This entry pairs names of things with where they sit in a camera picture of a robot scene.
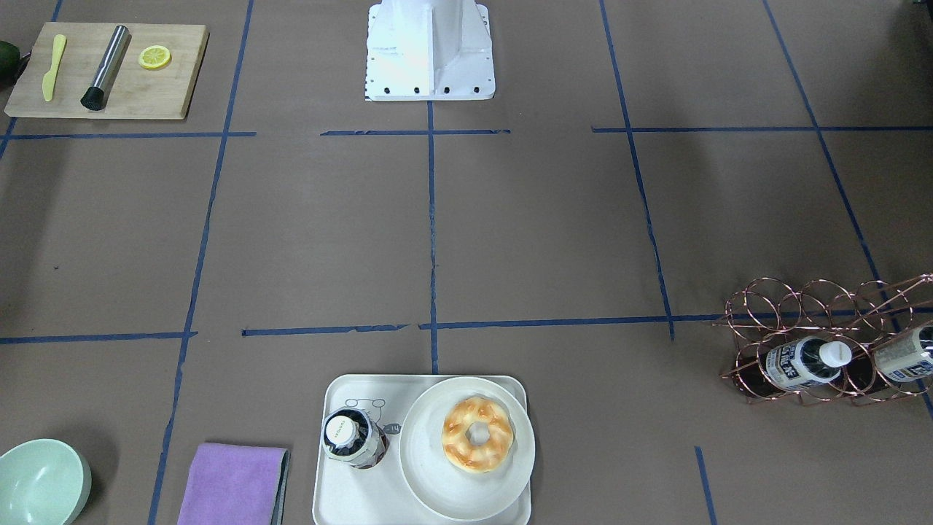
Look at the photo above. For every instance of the dark tea bottle white cap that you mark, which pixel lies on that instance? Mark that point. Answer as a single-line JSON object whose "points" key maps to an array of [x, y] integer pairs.
{"points": [[351, 437]]}

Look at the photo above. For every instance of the cream serving tray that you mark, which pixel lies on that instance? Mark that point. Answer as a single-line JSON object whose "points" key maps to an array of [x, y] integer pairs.
{"points": [[380, 495]]}

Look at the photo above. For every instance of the tea bottle in rack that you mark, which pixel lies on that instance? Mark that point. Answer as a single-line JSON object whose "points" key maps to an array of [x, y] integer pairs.
{"points": [[906, 357], [793, 366]]}

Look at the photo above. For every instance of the glazed twisted donut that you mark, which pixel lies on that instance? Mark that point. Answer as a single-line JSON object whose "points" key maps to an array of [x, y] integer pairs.
{"points": [[477, 435]]}

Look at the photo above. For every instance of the cream round plate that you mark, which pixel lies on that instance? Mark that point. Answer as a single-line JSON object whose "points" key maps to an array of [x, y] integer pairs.
{"points": [[446, 490]]}

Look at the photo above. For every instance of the purple folded cloth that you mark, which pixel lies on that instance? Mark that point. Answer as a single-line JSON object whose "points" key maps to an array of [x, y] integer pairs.
{"points": [[230, 484]]}

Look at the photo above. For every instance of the wooden cutting board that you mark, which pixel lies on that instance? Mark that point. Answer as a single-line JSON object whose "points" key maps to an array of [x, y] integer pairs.
{"points": [[77, 72]]}

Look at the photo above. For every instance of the lemon slice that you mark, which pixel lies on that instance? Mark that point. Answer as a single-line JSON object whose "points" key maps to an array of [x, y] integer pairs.
{"points": [[154, 57]]}

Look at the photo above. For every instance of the steel muddler black tip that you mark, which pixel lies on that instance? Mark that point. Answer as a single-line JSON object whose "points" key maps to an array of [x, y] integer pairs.
{"points": [[96, 94]]}

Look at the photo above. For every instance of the yellow plastic knife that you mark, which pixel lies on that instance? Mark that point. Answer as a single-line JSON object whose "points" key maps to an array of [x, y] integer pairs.
{"points": [[50, 77]]}

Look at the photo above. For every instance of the mint green bowl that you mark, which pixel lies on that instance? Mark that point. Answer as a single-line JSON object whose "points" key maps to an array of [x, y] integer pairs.
{"points": [[43, 481]]}

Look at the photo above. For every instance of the green lime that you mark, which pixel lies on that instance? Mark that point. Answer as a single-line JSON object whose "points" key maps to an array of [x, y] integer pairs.
{"points": [[10, 60]]}

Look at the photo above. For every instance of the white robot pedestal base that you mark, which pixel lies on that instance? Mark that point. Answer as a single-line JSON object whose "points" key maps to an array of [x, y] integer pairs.
{"points": [[429, 51]]}

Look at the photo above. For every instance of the copper wire bottle rack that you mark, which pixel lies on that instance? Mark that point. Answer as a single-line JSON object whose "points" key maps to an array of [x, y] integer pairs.
{"points": [[767, 312]]}

